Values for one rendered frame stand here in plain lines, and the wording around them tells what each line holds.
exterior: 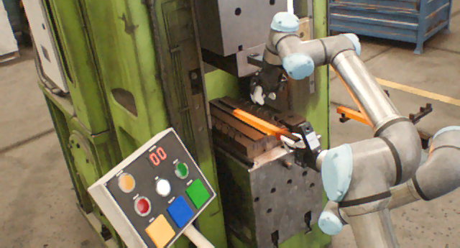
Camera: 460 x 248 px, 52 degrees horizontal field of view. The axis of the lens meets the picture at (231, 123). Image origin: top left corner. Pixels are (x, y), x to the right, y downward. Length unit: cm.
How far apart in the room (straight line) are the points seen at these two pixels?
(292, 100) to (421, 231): 124
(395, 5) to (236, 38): 387
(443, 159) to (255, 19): 77
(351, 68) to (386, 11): 419
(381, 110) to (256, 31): 68
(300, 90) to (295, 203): 50
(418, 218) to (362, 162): 204
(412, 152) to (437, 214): 203
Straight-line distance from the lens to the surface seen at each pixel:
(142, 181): 146
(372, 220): 106
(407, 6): 536
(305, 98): 218
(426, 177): 140
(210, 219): 211
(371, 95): 121
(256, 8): 169
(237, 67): 170
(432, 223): 304
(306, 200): 213
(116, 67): 203
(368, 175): 104
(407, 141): 111
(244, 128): 195
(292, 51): 130
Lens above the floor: 194
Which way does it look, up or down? 28 degrees down
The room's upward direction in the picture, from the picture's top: 7 degrees counter-clockwise
